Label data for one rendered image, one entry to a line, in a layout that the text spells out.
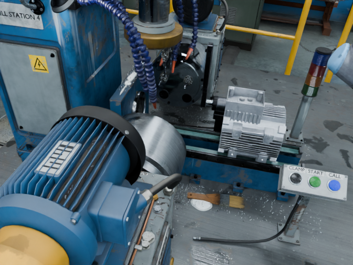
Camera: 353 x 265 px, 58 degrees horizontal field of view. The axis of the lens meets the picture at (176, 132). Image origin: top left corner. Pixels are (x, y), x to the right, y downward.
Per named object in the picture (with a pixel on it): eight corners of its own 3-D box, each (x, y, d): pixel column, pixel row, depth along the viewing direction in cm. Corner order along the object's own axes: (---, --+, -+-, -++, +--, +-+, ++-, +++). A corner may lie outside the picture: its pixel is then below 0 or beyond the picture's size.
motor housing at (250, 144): (216, 162, 112) (223, 117, 100) (221, 130, 127) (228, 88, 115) (273, 172, 109) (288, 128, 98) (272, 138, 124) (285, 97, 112)
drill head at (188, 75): (141, 113, 134) (140, 57, 119) (165, 70, 166) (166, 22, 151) (200, 122, 131) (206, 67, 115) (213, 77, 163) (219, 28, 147)
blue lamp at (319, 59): (312, 64, 121) (316, 53, 118) (310, 58, 126) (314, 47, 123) (329, 67, 120) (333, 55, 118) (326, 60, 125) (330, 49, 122)
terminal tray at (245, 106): (222, 119, 106) (226, 101, 101) (226, 103, 114) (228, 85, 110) (259, 125, 104) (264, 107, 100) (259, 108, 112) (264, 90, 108)
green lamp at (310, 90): (302, 95, 129) (305, 85, 127) (300, 88, 134) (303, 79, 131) (317, 98, 129) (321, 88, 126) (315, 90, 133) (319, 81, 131)
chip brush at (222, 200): (186, 201, 113) (186, 199, 112) (187, 190, 117) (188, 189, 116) (245, 209, 111) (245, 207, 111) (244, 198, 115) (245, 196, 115)
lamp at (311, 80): (305, 85, 127) (309, 75, 124) (303, 79, 131) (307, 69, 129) (321, 88, 126) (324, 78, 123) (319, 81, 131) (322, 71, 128)
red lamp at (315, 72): (309, 75, 124) (312, 64, 121) (307, 69, 129) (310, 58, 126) (324, 78, 123) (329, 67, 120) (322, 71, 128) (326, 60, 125)
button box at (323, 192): (277, 191, 91) (281, 189, 86) (279, 166, 93) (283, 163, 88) (339, 203, 89) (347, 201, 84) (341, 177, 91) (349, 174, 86)
